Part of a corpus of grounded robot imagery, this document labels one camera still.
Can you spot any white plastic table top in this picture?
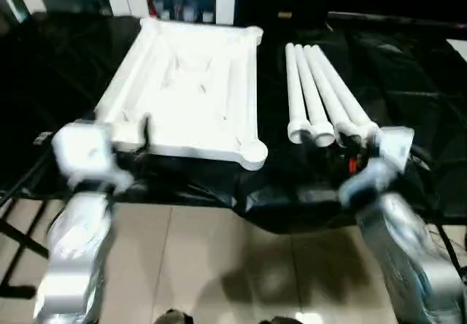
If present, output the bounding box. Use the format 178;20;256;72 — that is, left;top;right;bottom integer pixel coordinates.
93;18;269;172

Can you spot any white plastic table leg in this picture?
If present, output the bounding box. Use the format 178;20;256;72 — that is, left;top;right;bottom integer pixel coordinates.
293;45;336;148
285;44;313;145
302;45;360;146
311;45;382;144

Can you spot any black plastic mat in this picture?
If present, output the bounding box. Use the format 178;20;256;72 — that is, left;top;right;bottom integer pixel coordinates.
0;12;467;235

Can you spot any black bar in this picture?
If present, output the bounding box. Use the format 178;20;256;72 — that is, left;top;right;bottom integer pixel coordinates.
325;10;467;29

